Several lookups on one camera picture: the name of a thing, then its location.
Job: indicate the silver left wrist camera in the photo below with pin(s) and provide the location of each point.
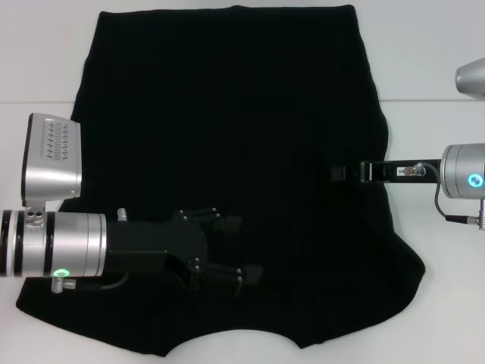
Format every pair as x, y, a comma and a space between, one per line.
51, 159

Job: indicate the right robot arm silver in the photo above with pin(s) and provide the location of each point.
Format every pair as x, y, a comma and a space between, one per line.
460, 170

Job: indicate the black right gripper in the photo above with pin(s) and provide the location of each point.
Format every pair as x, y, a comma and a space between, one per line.
386, 172

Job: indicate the black shirt with FREE print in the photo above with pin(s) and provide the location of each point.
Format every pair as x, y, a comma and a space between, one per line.
227, 113

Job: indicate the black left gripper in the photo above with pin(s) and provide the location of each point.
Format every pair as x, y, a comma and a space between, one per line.
151, 242

